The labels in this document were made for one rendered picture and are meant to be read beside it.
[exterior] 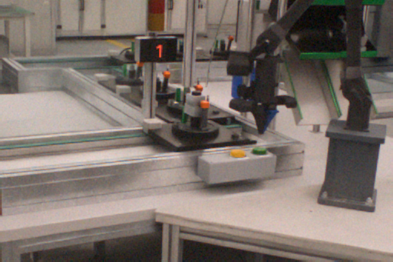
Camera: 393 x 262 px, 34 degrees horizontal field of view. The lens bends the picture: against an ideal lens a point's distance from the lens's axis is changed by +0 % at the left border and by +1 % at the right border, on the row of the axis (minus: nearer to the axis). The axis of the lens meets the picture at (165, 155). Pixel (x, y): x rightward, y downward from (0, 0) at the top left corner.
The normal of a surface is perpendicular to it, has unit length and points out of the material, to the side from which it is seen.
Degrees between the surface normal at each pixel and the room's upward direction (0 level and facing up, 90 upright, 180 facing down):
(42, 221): 0
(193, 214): 0
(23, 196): 90
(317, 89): 45
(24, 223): 0
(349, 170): 90
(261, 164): 90
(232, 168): 90
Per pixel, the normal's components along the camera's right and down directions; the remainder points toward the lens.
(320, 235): 0.04, -0.95
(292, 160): 0.43, 0.29
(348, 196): -0.33, 0.28
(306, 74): 0.22, -0.46
